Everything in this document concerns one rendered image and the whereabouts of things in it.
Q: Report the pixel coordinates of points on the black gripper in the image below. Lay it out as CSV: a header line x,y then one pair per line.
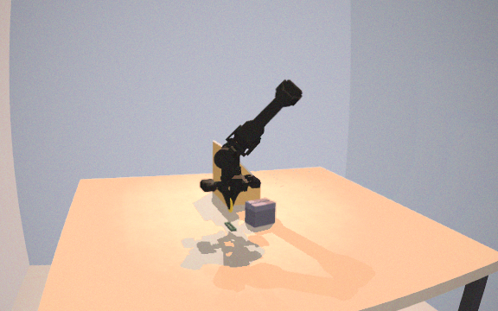
x,y
209,185

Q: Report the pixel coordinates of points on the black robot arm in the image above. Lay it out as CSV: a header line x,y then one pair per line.
x,y
248,135

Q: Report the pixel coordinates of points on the dark green rectangular frame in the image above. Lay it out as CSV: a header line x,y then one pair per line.
x,y
228,224

